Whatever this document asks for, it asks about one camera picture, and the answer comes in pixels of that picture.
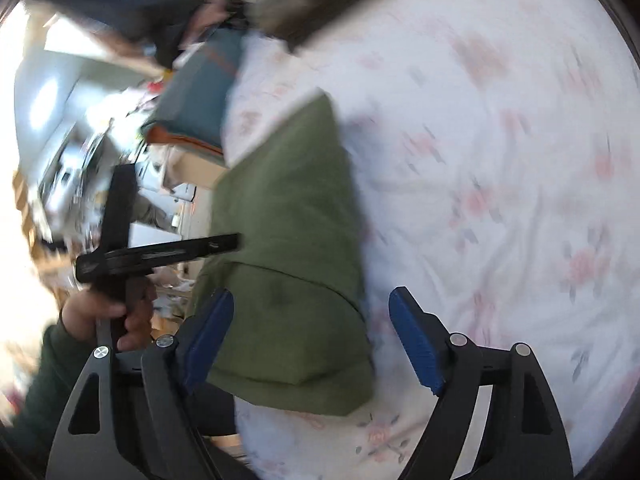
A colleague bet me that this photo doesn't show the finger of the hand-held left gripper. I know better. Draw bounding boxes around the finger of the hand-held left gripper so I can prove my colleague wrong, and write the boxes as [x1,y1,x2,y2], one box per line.
[76,232,244,284]

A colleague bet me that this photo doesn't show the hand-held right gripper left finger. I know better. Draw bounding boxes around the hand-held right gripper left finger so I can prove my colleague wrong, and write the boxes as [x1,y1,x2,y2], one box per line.
[45,287,236,480]

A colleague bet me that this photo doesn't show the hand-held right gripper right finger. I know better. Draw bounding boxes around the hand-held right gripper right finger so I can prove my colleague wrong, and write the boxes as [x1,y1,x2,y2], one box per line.
[389,286,576,480]

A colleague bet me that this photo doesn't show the olive green pants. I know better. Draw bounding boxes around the olive green pants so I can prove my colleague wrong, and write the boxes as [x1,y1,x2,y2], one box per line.
[190,95,377,417]

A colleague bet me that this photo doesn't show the person's left forearm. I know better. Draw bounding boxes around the person's left forearm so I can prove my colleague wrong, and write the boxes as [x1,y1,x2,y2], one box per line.
[10,322,101,428]

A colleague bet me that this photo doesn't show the folded camouflage pants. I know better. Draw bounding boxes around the folded camouflage pants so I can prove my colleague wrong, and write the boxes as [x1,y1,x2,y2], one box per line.
[254,0,407,54]

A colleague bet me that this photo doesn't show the person's left hand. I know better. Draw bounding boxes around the person's left hand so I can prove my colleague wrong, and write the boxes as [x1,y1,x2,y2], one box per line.
[59,275,157,354]

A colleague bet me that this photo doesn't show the white bedside cabinet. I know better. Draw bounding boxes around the white bedside cabinet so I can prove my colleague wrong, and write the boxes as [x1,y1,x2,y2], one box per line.
[162,144,229,192]

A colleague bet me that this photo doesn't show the teal padded bed board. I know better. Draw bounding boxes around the teal padded bed board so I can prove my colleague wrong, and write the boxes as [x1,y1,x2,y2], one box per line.
[141,27,247,157]

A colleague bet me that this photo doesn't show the black hanging garment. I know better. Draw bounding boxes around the black hanging garment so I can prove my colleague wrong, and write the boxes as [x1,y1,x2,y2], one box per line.
[30,0,251,69]

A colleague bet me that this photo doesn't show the floral white bed sheet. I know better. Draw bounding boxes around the floral white bed sheet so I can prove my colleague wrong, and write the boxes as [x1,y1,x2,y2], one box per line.
[220,0,635,480]

